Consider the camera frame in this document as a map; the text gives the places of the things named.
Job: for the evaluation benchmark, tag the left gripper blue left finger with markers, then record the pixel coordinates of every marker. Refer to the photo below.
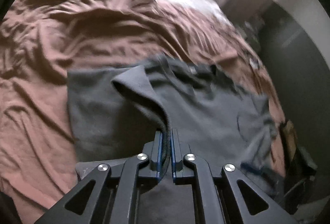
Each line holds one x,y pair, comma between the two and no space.
156,155

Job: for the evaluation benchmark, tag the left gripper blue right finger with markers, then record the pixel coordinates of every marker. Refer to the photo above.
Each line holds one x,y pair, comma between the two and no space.
176,156

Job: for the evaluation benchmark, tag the dark grey t-shirt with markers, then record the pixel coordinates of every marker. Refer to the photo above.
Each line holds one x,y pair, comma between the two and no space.
115,111

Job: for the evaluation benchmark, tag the brown bed blanket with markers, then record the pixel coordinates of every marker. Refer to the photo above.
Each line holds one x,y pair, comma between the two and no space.
42,40

